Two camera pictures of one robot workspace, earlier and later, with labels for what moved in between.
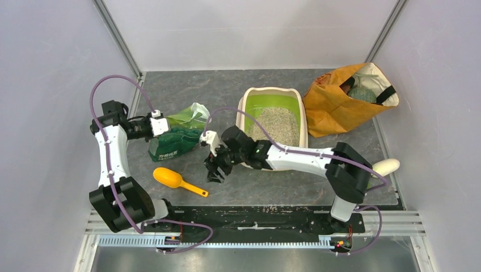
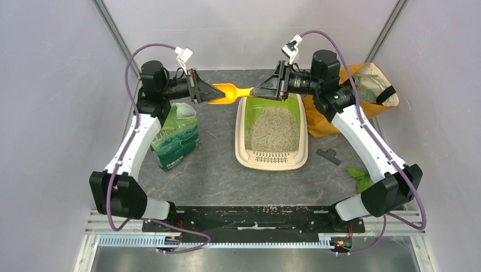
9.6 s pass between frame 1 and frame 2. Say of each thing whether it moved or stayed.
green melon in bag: stayed
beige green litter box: stayed
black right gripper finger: moved
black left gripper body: moved
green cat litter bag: moved
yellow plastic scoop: moved
